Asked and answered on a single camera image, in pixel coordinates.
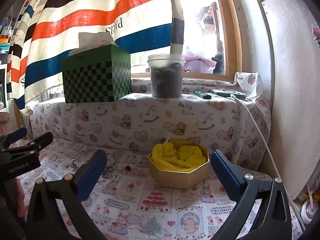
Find tape roll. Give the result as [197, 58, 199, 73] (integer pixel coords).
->
[299, 192, 320, 227]

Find wooden window frame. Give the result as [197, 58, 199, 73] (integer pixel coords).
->
[131, 0, 252, 79]

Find yellow cloth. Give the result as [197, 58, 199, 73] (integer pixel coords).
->
[150, 140, 208, 173]

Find white tissue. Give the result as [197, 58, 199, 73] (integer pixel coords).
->
[68, 32, 117, 56]

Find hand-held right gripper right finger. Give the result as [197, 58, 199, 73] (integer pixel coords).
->
[210, 149, 293, 240]

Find person's left hand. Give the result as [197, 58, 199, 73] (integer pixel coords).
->
[14, 177, 27, 218]

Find gold octagonal box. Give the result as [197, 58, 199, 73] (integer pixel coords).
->
[148, 140, 210, 189]

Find grey power bank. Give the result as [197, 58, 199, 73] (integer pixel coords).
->
[212, 88, 247, 100]

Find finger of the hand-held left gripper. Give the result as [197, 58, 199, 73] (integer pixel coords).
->
[0, 127, 28, 151]
[9, 131, 54, 155]

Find green checkered tissue box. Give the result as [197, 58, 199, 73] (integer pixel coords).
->
[62, 44, 132, 104]

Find clear plastic jar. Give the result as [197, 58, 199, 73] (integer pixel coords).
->
[147, 54, 186, 99]

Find bear print cloth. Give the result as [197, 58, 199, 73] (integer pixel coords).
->
[25, 72, 272, 171]

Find narrow striped curtain strip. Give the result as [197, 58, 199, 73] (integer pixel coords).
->
[167, 0, 185, 55]

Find dark fluffy object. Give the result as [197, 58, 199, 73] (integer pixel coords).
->
[211, 51, 225, 75]

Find white charging cable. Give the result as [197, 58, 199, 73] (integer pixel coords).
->
[231, 93, 282, 181]

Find pink cloth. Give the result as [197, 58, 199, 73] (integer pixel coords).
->
[182, 44, 217, 74]

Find striped curtain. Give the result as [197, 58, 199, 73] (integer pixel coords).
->
[6, 0, 173, 110]

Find light wooden cabinet panel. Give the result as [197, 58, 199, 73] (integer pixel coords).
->
[249, 0, 320, 203]

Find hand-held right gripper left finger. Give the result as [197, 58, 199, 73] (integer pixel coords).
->
[26, 149, 108, 240]

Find dark lighter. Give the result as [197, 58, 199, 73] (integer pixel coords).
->
[194, 90, 213, 99]

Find cartoon sticker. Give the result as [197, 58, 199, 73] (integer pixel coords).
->
[311, 23, 320, 48]

